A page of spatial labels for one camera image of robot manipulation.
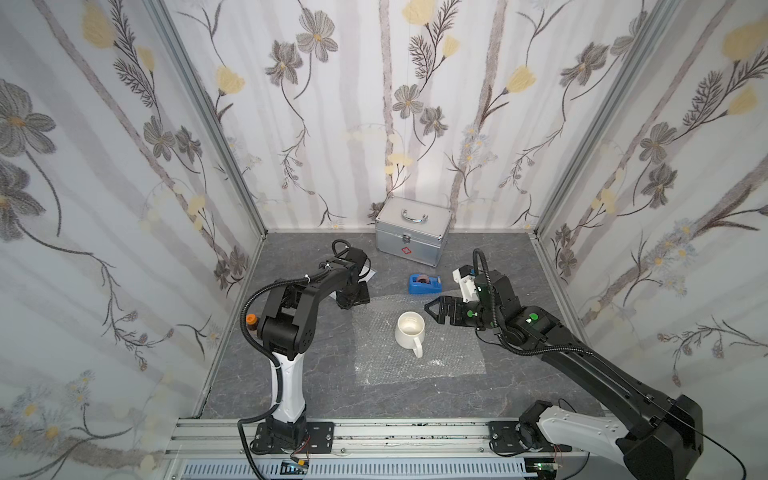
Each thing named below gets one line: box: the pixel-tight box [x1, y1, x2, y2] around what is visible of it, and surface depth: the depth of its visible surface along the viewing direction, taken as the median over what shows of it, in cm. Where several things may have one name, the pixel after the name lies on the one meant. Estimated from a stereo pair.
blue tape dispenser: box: [408, 274, 443, 294], surface depth 103 cm
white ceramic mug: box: [395, 311, 426, 359], surface depth 86 cm
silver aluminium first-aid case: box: [375, 196, 453, 267], surface depth 107 cm
